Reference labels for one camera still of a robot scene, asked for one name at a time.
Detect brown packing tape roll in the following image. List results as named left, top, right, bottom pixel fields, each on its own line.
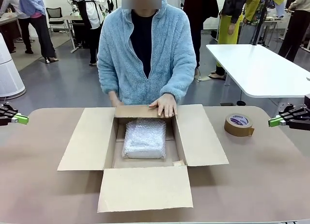
left=224, top=113, right=255, bottom=137

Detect brown cardboard box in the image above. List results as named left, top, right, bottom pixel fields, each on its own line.
left=57, top=104, right=230, bottom=213

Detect blue fleece right forearm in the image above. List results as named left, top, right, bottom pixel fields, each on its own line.
left=97, top=61, right=121, bottom=101

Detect blue fleece left forearm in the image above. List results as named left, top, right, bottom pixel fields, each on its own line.
left=160, top=60, right=197, bottom=105

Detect person's right hand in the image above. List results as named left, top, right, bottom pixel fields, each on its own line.
left=110, top=91, right=124, bottom=108

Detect person's left hand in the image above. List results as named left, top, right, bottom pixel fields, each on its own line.
left=148, top=94, right=179, bottom=118

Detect white perforated air purifier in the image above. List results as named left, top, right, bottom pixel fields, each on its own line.
left=0, top=32, right=27, bottom=98

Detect large white table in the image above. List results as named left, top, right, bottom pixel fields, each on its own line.
left=205, top=44, right=310, bottom=106

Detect light wood side table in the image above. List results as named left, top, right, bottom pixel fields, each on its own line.
left=0, top=13, right=19, bottom=26

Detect black tripod pole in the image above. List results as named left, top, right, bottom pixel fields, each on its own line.
left=251, top=0, right=271, bottom=46

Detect person in yellow apron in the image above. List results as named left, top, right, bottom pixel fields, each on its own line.
left=209, top=0, right=250, bottom=81

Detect black mesh office chair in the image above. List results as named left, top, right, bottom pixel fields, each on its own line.
left=46, top=7, right=71, bottom=34

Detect person in beige top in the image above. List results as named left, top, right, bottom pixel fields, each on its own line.
left=278, top=0, right=310, bottom=62

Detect person in blue shirt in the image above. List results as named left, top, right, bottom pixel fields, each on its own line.
left=18, top=0, right=59, bottom=64

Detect person in yellow jacket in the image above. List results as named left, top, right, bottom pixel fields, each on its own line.
left=244, top=0, right=286, bottom=44

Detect person with black apron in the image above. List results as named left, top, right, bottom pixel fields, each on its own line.
left=72, top=0, right=107, bottom=66

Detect person in blue fleece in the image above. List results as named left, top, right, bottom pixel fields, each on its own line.
left=96, top=0, right=197, bottom=107

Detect bubble-wrapped clock parcel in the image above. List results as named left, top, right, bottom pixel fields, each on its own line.
left=122, top=119, right=167, bottom=160

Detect person in dark red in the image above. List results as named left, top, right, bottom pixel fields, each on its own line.
left=183, top=0, right=220, bottom=69

